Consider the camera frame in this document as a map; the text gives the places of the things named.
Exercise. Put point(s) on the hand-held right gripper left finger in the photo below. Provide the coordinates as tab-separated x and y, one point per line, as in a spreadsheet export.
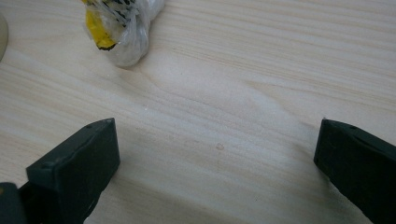
74	168

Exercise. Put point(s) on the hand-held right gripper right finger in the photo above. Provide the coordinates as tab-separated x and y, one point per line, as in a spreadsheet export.
361	168

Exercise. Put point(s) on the clear yellow-printed plastic wrapper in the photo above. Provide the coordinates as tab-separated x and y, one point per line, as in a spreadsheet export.
134	40

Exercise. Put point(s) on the beige perforated round tray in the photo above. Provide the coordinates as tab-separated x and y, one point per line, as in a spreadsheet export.
2	34

